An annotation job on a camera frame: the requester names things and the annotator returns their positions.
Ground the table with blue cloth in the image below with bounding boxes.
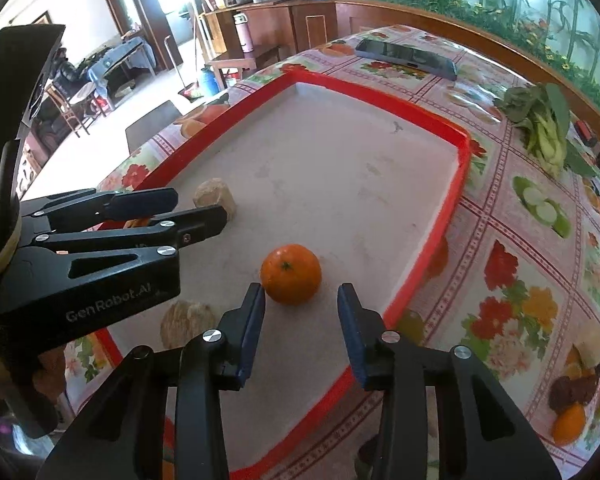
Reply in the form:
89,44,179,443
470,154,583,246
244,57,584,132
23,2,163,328
82,36,157,111

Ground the pink thermos bottle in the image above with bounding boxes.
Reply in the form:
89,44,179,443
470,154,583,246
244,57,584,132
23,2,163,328
233,12,255,54

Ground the red and black box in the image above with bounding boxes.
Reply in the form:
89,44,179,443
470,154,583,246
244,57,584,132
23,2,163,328
576,120,599,149

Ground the red tray with white base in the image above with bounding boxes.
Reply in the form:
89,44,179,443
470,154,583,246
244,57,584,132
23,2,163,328
97,71,472,480

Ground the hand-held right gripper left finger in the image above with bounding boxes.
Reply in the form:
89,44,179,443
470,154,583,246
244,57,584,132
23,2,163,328
37,282,267,480

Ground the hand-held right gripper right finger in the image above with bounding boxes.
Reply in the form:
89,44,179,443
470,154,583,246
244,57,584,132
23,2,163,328
336,282,563,480

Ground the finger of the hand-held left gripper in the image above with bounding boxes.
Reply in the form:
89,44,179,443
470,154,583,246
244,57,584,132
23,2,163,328
22,187,178,231
17,205,229,263

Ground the floral printed tablecloth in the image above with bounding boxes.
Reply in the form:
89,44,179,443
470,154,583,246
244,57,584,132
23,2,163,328
62,25,600,480

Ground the blue water jug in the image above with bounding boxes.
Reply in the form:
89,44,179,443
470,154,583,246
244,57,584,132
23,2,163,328
199,65,221,97

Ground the black chair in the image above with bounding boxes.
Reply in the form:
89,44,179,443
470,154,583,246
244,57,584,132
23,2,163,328
125,100,182,154

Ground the flower mural glass panel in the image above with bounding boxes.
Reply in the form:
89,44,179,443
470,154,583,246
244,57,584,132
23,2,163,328
339,0,600,128

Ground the wooden counter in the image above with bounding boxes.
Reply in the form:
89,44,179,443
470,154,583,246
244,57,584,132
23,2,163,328
199,0,342,77

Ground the green bok choy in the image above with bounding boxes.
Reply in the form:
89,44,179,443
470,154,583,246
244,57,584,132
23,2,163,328
494,82,600,179

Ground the smartphone in blue case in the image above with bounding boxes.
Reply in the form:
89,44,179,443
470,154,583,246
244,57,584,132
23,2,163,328
355,38,459,81

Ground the red brown jujube date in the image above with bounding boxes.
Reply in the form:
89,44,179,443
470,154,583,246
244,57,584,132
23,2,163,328
573,373,600,407
549,377,577,414

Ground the person's left hand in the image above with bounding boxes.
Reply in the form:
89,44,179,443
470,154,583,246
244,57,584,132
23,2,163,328
32,347,67,403

